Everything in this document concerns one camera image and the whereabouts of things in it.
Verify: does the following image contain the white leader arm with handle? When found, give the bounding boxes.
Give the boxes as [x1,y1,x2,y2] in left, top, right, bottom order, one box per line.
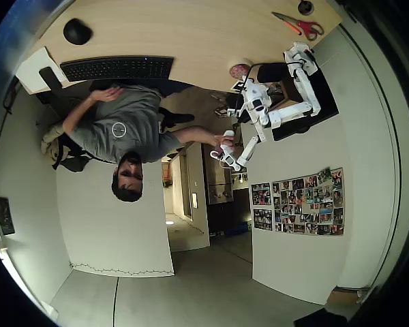
[209,107,269,172]

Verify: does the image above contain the person's right forearm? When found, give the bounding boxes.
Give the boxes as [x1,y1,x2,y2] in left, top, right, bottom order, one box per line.
[175,125,214,146]

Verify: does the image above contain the person's left forearm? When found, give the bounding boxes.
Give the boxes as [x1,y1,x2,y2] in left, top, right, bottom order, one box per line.
[61,97,98,136]

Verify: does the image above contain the pink round object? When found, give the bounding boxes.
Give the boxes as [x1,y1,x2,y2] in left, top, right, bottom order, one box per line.
[228,64,249,79]

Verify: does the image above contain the person's right hand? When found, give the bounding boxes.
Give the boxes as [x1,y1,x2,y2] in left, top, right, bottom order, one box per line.
[207,132,238,149]

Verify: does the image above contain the person's left hand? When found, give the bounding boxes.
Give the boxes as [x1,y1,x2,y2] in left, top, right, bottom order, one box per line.
[90,87,123,102]

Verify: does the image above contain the black side cabinet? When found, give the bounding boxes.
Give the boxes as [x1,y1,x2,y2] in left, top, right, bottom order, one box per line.
[257,62,340,142]

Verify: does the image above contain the steel refrigerator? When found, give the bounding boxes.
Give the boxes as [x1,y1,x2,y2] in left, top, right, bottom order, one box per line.
[204,163,234,205]

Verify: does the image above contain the small photo sheet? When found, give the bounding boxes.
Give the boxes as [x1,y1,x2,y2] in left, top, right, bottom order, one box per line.
[251,183,272,206]
[253,208,273,232]

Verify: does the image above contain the man in grey t-shirt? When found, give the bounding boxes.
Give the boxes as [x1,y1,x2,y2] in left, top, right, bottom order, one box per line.
[67,83,185,204]

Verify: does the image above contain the large photo collage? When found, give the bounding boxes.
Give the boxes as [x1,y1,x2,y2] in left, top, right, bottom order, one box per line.
[271,166,345,237]

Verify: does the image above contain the black keyboard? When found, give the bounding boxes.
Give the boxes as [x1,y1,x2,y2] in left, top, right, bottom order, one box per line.
[59,55,175,82]

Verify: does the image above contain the blue crate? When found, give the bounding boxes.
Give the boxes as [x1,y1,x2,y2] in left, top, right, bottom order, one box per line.
[224,221,253,238]

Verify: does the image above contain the black computer mouse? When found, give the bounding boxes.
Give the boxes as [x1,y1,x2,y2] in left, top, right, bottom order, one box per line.
[63,18,93,45]

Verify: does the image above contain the black backpack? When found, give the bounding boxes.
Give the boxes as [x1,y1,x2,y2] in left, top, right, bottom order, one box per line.
[50,139,93,173]

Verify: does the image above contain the beige jacket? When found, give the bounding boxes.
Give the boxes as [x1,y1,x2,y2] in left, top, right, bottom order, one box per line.
[40,124,71,159]

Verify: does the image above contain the white paper pad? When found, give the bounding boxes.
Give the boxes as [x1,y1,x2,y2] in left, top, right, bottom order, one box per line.
[15,46,69,95]

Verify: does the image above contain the brown cardboard box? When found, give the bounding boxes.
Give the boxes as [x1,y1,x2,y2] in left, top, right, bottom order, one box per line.
[327,285,372,306]

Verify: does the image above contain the red handled scissors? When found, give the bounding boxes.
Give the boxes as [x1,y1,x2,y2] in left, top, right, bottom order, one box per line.
[271,12,325,42]

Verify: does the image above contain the black desk cable grommet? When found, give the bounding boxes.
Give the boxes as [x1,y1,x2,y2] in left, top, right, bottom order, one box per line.
[297,0,316,16]

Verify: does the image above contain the black picture frame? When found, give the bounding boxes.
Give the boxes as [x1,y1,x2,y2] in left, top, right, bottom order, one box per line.
[0,196,16,236]

